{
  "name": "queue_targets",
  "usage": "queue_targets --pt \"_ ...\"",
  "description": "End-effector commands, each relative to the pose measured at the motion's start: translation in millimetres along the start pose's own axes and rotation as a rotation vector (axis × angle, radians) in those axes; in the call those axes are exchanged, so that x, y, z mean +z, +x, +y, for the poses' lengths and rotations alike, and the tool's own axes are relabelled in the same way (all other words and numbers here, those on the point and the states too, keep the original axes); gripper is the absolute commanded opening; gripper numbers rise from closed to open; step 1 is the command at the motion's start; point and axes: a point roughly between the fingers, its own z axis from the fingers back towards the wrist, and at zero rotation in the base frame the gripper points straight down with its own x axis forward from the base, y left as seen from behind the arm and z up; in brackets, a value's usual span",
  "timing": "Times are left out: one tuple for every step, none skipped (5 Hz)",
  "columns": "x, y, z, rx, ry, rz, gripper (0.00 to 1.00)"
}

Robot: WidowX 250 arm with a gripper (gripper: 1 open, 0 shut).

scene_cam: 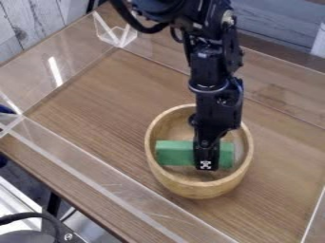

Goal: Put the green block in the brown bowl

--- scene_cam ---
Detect white object at right edge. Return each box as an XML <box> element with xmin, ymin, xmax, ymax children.
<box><xmin>311</xmin><ymin>23</ymin><xmax>325</xmax><ymax>58</ymax></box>

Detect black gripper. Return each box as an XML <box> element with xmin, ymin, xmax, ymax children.
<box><xmin>188</xmin><ymin>77</ymin><xmax>243</xmax><ymax>171</ymax></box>

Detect green rectangular block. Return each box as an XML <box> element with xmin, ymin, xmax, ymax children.
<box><xmin>155</xmin><ymin>140</ymin><xmax>235</xmax><ymax>170</ymax></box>

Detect clear acrylic tray walls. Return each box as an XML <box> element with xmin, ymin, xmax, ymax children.
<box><xmin>0</xmin><ymin>17</ymin><xmax>325</xmax><ymax>243</ymax></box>

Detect black metal bracket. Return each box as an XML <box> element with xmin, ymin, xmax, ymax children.
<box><xmin>40</xmin><ymin>212</ymin><xmax>87</xmax><ymax>243</ymax></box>

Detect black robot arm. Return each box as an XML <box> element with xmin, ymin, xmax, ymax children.
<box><xmin>111</xmin><ymin>0</ymin><xmax>243</xmax><ymax>171</ymax></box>

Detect black cable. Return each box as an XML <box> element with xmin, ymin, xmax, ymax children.
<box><xmin>0</xmin><ymin>212</ymin><xmax>63</xmax><ymax>243</ymax></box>

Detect brown wooden bowl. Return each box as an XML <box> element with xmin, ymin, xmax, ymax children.
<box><xmin>143</xmin><ymin>103</ymin><xmax>254</xmax><ymax>199</ymax></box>

